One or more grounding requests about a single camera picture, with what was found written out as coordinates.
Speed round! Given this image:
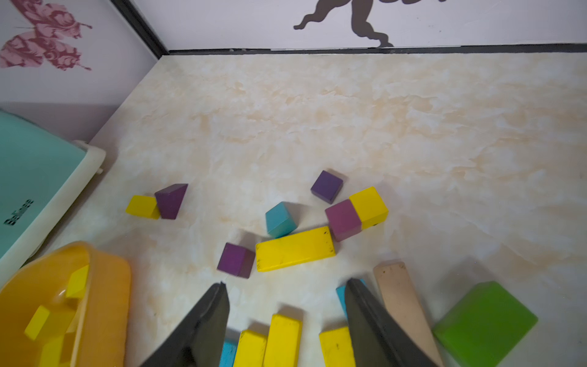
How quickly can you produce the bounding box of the green block upper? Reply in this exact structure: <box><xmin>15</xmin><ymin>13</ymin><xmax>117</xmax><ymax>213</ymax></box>
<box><xmin>432</xmin><ymin>281</ymin><xmax>538</xmax><ymax>366</ymax></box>

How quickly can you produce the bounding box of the yellow plastic tray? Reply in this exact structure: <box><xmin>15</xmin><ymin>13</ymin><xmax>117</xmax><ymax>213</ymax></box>
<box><xmin>1</xmin><ymin>242</ymin><xmax>131</xmax><ymax>366</ymax></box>

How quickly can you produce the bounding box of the tan long block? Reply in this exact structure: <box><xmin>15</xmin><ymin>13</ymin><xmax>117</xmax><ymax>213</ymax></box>
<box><xmin>374</xmin><ymin>261</ymin><xmax>444</xmax><ymax>366</ymax></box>

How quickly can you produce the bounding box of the yellow cube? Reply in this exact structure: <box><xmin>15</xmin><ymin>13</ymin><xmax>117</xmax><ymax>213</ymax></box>
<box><xmin>349</xmin><ymin>187</ymin><xmax>389</xmax><ymax>230</ymax></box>

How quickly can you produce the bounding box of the magenta cube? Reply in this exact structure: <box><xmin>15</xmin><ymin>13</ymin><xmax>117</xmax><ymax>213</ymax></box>
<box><xmin>325</xmin><ymin>200</ymin><xmax>362</xmax><ymax>243</ymax></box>

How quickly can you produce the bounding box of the purple small block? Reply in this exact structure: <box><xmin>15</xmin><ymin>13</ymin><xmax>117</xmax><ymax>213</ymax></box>
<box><xmin>217</xmin><ymin>243</ymin><xmax>255</xmax><ymax>279</ymax></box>

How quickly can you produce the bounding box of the yellow flat block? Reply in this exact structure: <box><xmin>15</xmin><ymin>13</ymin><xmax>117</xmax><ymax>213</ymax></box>
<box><xmin>125</xmin><ymin>195</ymin><xmax>161</xmax><ymax>220</ymax></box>

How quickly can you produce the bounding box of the long yellow block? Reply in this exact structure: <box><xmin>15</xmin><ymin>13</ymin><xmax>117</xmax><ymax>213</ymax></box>
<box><xmin>255</xmin><ymin>226</ymin><xmax>336</xmax><ymax>272</ymax></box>
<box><xmin>233</xmin><ymin>330</ymin><xmax>268</xmax><ymax>367</ymax></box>

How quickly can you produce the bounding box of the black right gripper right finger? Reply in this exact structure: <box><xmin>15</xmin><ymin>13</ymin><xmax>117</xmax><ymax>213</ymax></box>
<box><xmin>345</xmin><ymin>278</ymin><xmax>436</xmax><ymax>367</ymax></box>

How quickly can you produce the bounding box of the purple triangle block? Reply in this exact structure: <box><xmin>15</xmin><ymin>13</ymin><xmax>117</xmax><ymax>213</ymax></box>
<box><xmin>154</xmin><ymin>183</ymin><xmax>188</xmax><ymax>220</ymax></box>

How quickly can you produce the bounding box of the teal small block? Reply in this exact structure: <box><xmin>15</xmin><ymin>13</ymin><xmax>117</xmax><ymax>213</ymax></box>
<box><xmin>336</xmin><ymin>284</ymin><xmax>349</xmax><ymax>319</ymax></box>

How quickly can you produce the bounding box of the dark purple cube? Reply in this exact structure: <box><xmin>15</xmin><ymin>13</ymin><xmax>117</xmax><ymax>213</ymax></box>
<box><xmin>310</xmin><ymin>171</ymin><xmax>343</xmax><ymax>204</ymax></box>

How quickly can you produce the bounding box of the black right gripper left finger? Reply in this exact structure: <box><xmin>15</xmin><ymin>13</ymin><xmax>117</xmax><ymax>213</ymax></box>
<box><xmin>142</xmin><ymin>282</ymin><xmax>230</xmax><ymax>367</ymax></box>

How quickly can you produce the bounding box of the teal long block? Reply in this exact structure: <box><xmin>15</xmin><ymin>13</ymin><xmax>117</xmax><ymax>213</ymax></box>
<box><xmin>219</xmin><ymin>339</ymin><xmax>238</xmax><ymax>367</ymax></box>

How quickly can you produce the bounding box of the teal wedge block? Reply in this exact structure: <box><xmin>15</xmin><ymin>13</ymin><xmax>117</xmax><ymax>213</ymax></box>
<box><xmin>265</xmin><ymin>202</ymin><xmax>297</xmax><ymax>239</ymax></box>

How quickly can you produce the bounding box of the yellow medium block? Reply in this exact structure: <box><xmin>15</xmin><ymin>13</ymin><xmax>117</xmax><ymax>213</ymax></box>
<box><xmin>319</xmin><ymin>327</ymin><xmax>356</xmax><ymax>367</ymax></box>

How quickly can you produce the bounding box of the mint green toaster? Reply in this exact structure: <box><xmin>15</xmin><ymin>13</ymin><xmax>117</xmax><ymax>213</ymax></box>
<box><xmin>1</xmin><ymin>111</ymin><xmax>105</xmax><ymax>284</ymax></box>

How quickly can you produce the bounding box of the yellow short block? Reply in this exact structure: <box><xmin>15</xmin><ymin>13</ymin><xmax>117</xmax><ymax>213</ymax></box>
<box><xmin>263</xmin><ymin>313</ymin><xmax>303</xmax><ymax>367</ymax></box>

